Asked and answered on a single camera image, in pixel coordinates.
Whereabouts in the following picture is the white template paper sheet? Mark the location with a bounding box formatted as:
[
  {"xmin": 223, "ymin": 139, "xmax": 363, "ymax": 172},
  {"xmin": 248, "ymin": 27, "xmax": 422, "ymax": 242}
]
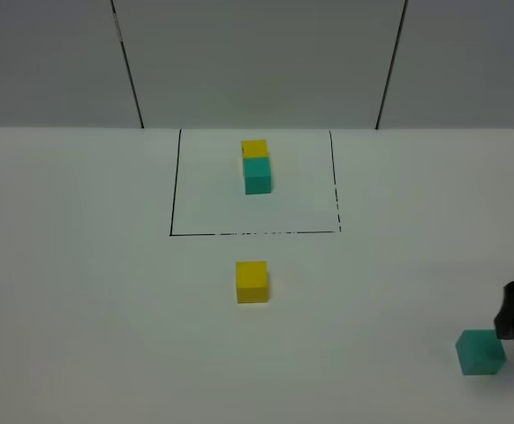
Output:
[{"xmin": 171, "ymin": 129, "xmax": 341, "ymax": 237}]

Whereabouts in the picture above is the teal template block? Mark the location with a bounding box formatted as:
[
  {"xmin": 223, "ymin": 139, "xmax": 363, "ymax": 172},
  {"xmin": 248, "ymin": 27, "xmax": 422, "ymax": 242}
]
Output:
[{"xmin": 243, "ymin": 157, "xmax": 272, "ymax": 195}]

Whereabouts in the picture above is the yellow template block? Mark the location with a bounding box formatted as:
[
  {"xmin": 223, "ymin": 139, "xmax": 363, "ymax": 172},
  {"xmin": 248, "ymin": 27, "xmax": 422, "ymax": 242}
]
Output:
[{"xmin": 241, "ymin": 139, "xmax": 268, "ymax": 159}]

